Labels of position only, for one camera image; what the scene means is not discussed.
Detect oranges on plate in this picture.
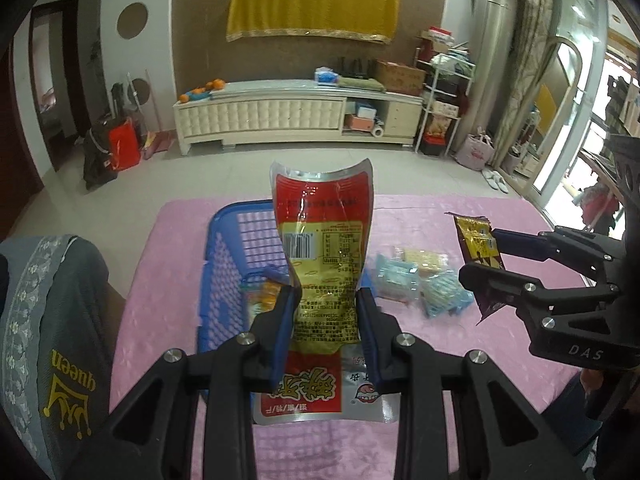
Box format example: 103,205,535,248
178,78,227,104

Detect arched standing mirror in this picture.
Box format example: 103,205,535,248
497,36,582,194

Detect pink satin tablecloth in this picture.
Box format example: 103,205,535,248
111,176,599,479

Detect black bag on floor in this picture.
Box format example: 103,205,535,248
82,117,117,191

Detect grey queen chair cover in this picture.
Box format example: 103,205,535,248
1,234,113,479

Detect white TV cabinet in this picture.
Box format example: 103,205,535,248
172,79,423,155

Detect light blue candy bag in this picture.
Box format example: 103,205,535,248
420,269,474,318
373,254,420,304

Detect purple yellow snack packet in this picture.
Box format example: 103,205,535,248
448,212,504,323

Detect pink tote bag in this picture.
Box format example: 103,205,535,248
454,133,495,171

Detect silver standing air conditioner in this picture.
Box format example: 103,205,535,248
451,0,518,152

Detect patterned curtain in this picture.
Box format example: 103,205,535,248
491,0,553,168

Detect blue tissue pack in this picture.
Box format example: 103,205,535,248
314,66,340,86

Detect green folded cloth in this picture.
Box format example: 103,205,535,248
337,76,386,92

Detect blue plastic basket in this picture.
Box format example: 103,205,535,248
196,200,298,393

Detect white metal shelf rack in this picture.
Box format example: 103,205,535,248
413,26,475,157

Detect yellow cloth cover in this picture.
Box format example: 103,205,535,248
226,0,400,44

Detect red bag on floor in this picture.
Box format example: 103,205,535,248
108,118,141,171

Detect red silver snack pouch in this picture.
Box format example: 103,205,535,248
254,160,400,426

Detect orange snack packet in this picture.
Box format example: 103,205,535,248
240,264,290,326

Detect wooden drying rack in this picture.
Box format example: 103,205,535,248
575,148,625,236

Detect cardboard box on cabinet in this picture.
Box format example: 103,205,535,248
374,60,425,96

